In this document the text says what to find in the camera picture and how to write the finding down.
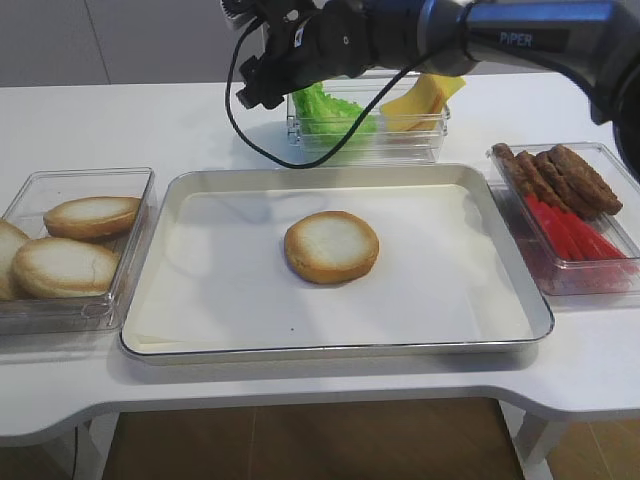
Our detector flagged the yellow cheese slices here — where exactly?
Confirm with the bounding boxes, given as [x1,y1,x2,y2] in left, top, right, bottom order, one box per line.
[380,74,466,132]

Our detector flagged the leftmost bun half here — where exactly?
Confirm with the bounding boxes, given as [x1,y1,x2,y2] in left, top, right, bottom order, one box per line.
[0,220,30,300]

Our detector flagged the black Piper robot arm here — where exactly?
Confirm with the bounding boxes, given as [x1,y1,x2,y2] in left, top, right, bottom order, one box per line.
[221,1,639,173]

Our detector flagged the red tomato slices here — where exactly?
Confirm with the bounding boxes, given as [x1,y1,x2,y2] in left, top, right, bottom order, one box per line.
[525,194,639,278]

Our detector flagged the brown meat patties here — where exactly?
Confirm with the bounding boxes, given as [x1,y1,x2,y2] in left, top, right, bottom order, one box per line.
[491,143,623,220]

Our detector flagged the white parchment paper sheet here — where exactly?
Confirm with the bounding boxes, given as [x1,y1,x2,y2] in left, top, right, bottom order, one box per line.
[125,186,533,352]

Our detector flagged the clear bun container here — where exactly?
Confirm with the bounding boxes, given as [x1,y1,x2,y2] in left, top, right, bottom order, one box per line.
[1,168,156,335]

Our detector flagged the green lettuce leaves in container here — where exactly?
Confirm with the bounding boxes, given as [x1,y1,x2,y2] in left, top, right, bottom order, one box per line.
[291,82,363,142]

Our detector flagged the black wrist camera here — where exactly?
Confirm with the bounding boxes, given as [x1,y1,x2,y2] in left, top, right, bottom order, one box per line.
[220,0,259,22]

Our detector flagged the upper bun half in container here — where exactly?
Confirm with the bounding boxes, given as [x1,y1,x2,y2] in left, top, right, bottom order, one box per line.
[43,196,140,241]

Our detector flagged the front bun half in container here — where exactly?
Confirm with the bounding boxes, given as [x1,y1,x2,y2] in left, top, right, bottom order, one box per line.
[11,237,119,298]

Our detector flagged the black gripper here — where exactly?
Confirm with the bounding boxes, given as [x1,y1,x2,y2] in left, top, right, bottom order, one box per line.
[235,0,378,109]

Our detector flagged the clear patty and tomato container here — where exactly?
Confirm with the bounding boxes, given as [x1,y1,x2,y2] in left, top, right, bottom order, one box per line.
[487,143,639,296]

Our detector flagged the clear lettuce and cheese container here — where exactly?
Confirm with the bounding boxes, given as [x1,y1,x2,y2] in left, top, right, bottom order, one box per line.
[286,74,450,166]

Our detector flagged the bun half in container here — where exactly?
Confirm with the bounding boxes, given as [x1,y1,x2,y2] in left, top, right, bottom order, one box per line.
[43,196,140,241]
[11,237,119,298]

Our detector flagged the silver metal baking tray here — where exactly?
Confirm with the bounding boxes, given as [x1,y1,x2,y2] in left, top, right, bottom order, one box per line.
[120,164,554,364]

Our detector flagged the bun half on tray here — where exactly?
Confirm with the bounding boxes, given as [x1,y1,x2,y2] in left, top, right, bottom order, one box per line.
[284,211,379,285]

